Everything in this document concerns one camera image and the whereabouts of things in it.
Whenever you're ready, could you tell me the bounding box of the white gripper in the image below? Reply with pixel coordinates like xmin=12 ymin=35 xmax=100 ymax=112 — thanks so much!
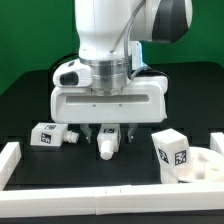
xmin=51 ymin=59 xmax=168 ymax=143

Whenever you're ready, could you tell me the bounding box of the white round stool seat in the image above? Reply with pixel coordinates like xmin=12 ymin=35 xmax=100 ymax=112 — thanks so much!
xmin=161 ymin=146 xmax=224 ymax=185

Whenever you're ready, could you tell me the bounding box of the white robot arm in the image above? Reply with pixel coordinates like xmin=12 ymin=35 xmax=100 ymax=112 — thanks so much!
xmin=51 ymin=0 xmax=193 ymax=136

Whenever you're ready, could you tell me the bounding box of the grey braided camera cable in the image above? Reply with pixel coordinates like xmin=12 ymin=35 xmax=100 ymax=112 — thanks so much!
xmin=122 ymin=0 xmax=151 ymax=82

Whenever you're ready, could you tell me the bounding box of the white left barrier wall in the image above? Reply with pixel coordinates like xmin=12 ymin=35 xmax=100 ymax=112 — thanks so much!
xmin=0 ymin=142 xmax=21 ymax=191

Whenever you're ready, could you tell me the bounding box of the white barrier wall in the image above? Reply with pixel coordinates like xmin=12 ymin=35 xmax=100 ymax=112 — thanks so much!
xmin=0 ymin=142 xmax=21 ymax=191
xmin=0 ymin=183 xmax=224 ymax=218
xmin=210 ymin=132 xmax=224 ymax=156

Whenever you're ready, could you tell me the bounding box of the white right barrier wall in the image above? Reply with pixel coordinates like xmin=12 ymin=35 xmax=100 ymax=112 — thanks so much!
xmin=210 ymin=132 xmax=224 ymax=156

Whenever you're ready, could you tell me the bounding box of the white front barrier wall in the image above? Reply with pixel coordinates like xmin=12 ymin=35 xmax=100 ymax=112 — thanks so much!
xmin=0 ymin=183 xmax=224 ymax=218

